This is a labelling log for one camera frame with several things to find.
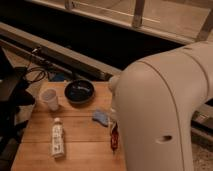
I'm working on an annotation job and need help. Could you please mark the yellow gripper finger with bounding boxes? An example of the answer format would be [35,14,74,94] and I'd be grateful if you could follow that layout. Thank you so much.
[109,108,117,132]

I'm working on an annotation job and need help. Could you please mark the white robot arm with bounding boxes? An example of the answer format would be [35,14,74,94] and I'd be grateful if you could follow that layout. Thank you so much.
[109,41,213,171]

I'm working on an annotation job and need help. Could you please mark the blue cloth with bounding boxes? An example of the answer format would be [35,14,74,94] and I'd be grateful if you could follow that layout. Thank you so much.
[92,110,109,127]

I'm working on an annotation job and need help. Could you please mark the dark blue bowl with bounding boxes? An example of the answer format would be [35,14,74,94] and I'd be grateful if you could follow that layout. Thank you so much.
[64,80,95,104]

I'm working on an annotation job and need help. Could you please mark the white plastic bottle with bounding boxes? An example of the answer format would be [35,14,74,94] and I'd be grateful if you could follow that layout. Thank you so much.
[51,118,65,158]

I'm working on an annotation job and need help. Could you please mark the clear plastic cup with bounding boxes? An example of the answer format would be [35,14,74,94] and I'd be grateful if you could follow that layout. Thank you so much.
[40,89,59,111]

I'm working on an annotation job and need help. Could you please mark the black equipment at left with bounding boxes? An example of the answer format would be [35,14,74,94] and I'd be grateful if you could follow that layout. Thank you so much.
[0,47,35,171]

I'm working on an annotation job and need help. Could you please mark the black cables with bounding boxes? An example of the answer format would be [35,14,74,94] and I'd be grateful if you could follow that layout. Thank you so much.
[23,46,56,84]

